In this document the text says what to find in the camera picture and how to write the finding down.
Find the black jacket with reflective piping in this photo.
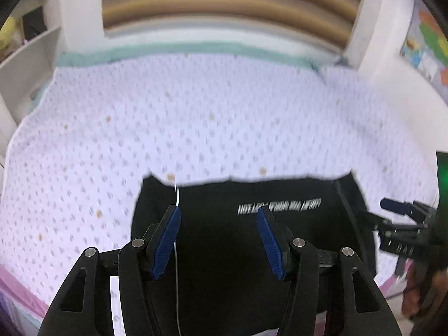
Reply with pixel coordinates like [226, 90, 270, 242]
[131, 170, 379, 336]

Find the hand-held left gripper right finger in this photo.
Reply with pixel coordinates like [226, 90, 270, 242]
[256, 206, 403, 336]

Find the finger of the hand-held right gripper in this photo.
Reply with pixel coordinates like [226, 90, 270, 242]
[380, 198, 438, 218]
[357, 211, 393, 232]

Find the tan ribbed headboard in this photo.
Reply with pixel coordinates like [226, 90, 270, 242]
[101, 0, 365, 48]

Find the teal mattress sheet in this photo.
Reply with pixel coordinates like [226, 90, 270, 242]
[55, 43, 317, 71]

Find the person's right hand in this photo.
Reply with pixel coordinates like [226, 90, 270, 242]
[402, 254, 448, 323]

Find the yellow plush toy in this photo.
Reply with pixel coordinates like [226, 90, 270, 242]
[0, 17, 19, 50]

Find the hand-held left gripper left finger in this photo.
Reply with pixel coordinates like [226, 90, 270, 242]
[37, 205, 182, 336]

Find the white bed frame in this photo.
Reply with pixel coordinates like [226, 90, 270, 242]
[58, 0, 418, 74]

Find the white shelf unit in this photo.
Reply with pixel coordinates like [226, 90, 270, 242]
[0, 0, 64, 169]

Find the white dotted blanket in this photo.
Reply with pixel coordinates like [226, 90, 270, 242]
[0, 51, 442, 336]

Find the colourful wall map poster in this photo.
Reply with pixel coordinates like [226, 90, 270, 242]
[401, 0, 448, 89]

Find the pink bedsheet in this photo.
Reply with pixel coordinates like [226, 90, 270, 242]
[0, 265, 415, 336]

